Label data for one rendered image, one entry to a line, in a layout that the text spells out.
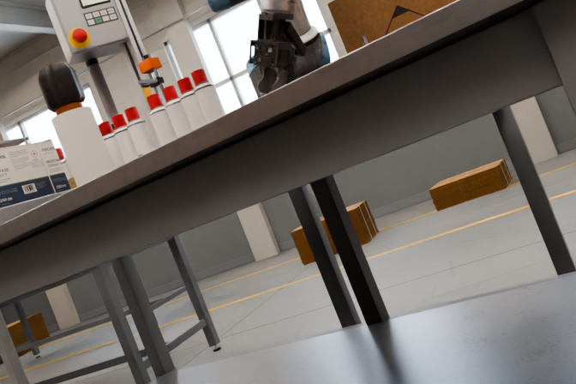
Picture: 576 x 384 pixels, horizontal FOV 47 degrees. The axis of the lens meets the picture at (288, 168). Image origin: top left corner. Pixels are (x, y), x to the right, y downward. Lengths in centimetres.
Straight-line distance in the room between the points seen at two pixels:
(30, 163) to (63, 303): 796
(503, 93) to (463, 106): 3
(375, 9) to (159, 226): 104
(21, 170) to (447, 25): 128
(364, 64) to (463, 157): 653
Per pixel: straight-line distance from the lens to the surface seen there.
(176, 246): 383
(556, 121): 695
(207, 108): 159
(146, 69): 181
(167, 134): 168
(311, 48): 204
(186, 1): 806
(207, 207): 65
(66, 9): 193
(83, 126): 147
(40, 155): 169
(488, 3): 48
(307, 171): 58
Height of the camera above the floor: 76
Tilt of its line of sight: 1 degrees up
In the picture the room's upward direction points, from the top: 22 degrees counter-clockwise
